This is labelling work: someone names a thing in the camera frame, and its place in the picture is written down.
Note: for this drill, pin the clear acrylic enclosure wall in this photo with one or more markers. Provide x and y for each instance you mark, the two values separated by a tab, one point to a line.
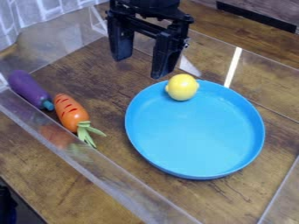
76	184

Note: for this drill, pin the blue round tray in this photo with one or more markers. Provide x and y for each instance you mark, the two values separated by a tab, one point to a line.
198	139

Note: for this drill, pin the white grid cloth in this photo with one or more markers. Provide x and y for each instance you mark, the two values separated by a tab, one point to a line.
22	13

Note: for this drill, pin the orange toy carrot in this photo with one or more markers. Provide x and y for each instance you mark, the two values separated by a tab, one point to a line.
75	118

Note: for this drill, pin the yellow lemon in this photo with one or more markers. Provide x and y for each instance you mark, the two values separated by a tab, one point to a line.
182	87

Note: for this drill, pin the purple toy eggplant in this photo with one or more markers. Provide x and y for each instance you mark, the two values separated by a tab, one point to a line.
26	86

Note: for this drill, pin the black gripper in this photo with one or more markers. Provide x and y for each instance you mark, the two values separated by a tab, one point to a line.
123	24

